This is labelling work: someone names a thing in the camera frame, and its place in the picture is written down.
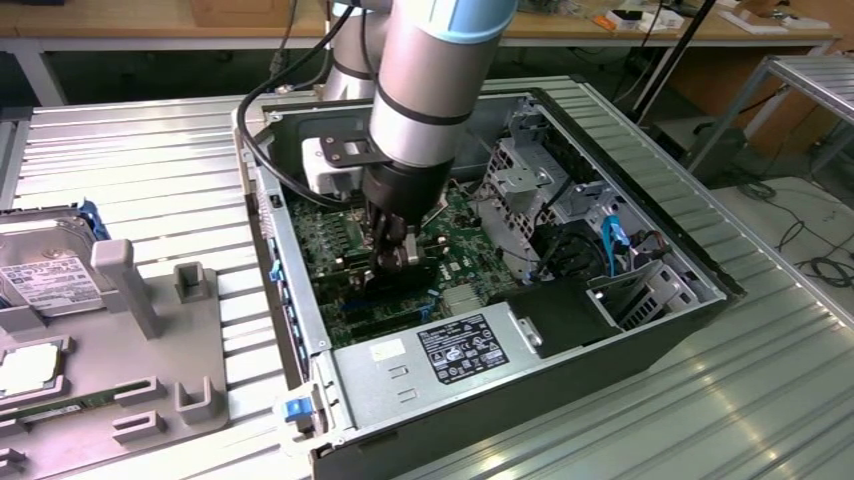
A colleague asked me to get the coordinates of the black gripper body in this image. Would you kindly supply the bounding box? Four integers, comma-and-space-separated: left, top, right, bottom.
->
360, 162, 457, 236

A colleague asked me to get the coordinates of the CPU socket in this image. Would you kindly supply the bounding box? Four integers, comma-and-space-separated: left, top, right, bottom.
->
350, 205, 377, 247

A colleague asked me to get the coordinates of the metal socket cover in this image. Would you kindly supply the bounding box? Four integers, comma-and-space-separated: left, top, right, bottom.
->
426, 187, 462, 229

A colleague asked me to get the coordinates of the green motherboard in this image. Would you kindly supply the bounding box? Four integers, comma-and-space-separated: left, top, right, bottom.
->
286, 184, 517, 350

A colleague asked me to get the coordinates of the black expansion slot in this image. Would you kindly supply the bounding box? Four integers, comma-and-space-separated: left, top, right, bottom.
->
352, 318, 430, 341
346, 305, 430, 327

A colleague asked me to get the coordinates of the silver chipset heatsink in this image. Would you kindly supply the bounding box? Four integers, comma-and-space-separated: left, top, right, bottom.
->
442, 286, 484, 309

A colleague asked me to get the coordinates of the silver perforated drive cage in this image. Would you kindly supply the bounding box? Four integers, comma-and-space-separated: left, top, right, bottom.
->
480, 136, 606, 266

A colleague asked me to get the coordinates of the blue plastic slot retainer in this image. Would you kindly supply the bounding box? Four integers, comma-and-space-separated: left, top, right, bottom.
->
266, 238, 314, 362

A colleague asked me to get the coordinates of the silver power supply unit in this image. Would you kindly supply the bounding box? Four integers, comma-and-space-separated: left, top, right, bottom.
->
331, 299, 548, 432

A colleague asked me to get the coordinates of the blue case latch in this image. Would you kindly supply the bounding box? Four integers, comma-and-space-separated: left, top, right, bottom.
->
279, 397, 317, 425

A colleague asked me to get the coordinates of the open black PC case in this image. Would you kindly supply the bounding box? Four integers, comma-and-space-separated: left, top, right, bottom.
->
230, 74, 748, 480

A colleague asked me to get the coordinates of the wooden desk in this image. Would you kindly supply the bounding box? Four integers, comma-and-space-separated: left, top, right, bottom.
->
0, 0, 844, 107

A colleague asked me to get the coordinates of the metal disk bay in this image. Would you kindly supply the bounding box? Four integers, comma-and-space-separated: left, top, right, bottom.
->
586, 259, 706, 334

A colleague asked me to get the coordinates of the grey parts rack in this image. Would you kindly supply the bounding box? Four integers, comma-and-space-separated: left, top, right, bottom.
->
0, 238, 234, 480

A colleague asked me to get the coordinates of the black box on floor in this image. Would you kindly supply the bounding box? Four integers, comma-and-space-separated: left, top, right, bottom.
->
650, 117, 748, 186

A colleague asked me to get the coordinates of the black tripod pole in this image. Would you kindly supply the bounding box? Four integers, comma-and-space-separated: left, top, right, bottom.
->
630, 0, 720, 126

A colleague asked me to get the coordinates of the white and black box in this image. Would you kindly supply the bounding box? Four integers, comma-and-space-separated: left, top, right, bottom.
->
610, 7, 686, 32

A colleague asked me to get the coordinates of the silver hard disk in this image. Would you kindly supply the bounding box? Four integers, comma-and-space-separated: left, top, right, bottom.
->
0, 207, 102, 320

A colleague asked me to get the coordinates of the brown cabinet panel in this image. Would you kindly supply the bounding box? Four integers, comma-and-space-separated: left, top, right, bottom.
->
670, 47, 833, 156

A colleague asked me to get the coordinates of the green RAM stick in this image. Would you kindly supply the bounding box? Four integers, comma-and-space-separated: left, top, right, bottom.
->
0, 382, 147, 427

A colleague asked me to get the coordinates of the silver CPU chip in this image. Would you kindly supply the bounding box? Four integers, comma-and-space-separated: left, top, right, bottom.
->
0, 343, 70, 399

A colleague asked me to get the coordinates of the flat white box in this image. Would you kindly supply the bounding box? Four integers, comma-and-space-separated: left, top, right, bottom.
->
717, 0, 793, 35

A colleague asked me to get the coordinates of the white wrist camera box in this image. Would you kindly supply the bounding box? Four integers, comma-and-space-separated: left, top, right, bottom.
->
299, 137, 368, 197

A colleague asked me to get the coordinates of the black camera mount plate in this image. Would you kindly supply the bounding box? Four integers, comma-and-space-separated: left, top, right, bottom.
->
318, 133, 396, 170

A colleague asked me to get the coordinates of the black wire bundle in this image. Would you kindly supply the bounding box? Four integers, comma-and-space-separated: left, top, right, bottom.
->
533, 224, 613, 289

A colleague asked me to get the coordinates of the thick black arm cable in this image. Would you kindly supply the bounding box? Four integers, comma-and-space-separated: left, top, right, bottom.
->
233, 0, 376, 209

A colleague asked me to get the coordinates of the blue disk wire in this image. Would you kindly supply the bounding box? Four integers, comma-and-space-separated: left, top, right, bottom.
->
600, 214, 634, 279

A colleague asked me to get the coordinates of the blue plastic disk bracket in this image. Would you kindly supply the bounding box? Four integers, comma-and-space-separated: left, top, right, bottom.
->
66, 198, 113, 246

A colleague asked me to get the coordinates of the black cable coil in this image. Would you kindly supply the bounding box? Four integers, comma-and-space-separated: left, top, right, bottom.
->
811, 257, 854, 290

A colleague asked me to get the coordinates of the metal frame table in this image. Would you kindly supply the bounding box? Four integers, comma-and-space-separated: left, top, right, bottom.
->
685, 53, 854, 174

